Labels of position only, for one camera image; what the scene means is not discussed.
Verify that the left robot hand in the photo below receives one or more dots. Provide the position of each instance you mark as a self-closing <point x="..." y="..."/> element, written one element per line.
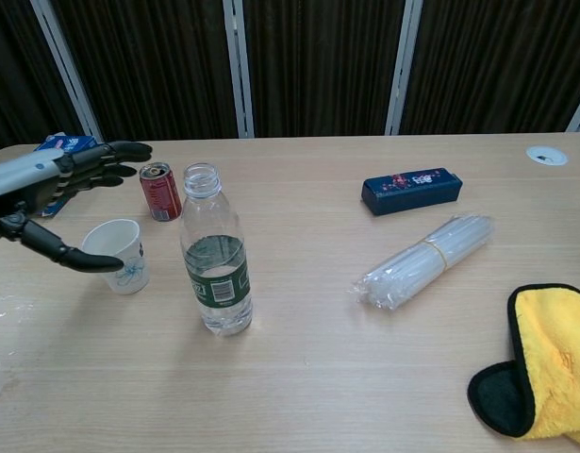
<point x="25" y="174"/>

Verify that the clear plastic bottle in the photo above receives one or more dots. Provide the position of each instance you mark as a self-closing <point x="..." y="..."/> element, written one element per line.
<point x="216" y="264"/>

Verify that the white paper cup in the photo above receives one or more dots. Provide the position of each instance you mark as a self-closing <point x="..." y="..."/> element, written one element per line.
<point x="111" y="240"/>

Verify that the blue cookie box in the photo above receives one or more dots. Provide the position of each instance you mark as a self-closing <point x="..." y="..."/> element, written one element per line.
<point x="77" y="141"/>

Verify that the red soda can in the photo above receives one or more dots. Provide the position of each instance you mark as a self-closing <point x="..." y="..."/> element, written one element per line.
<point x="164" y="198"/>

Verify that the dark blue rectangular case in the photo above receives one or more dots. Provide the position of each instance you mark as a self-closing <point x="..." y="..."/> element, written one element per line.
<point x="409" y="191"/>

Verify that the bundle of white straws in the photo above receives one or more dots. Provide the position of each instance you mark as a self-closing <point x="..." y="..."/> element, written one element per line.
<point x="421" y="262"/>

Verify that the yellow cloth with black edge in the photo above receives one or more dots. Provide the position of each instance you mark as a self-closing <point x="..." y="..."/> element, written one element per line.
<point x="553" y="340"/>

